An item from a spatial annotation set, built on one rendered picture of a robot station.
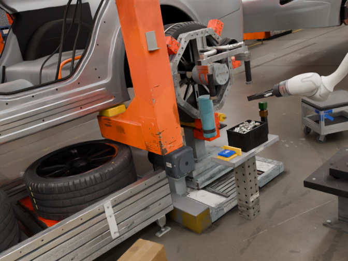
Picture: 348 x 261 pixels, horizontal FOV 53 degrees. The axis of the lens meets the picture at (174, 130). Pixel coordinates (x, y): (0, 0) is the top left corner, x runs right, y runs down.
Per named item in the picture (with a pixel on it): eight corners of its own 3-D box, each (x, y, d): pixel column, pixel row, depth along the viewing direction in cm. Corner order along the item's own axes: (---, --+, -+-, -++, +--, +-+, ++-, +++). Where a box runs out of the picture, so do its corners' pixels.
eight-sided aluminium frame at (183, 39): (229, 101, 255) (220, 24, 237) (236, 102, 250) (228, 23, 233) (174, 126, 223) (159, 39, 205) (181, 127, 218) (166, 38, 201)
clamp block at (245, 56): (239, 59, 226) (238, 51, 224) (251, 58, 219) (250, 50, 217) (234, 60, 223) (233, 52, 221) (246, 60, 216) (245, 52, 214)
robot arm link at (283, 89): (285, 81, 189) (275, 84, 193) (290, 97, 190) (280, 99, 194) (292, 76, 195) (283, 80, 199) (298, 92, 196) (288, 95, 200)
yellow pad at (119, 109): (116, 109, 248) (114, 102, 246) (127, 111, 237) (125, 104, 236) (99, 115, 239) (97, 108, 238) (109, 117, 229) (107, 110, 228)
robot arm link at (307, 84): (286, 93, 188) (300, 99, 196) (314, 87, 176) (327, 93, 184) (286, 75, 190) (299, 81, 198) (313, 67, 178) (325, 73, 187)
